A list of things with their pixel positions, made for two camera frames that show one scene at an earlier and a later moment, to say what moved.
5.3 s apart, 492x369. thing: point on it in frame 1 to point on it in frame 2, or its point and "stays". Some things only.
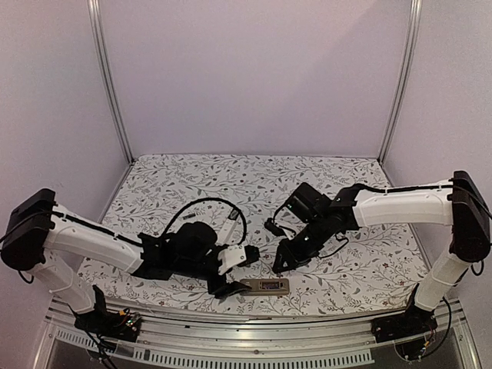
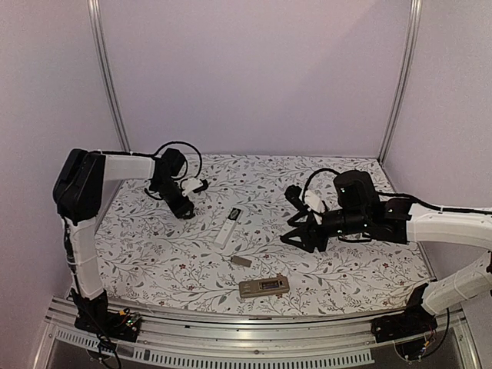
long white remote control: [226, 233] stays
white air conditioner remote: [266, 287] stays
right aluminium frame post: [415, 21] stays
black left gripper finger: [230, 290] to [187, 214]
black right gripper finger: [285, 260] to [304, 234]
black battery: [270, 284] stays
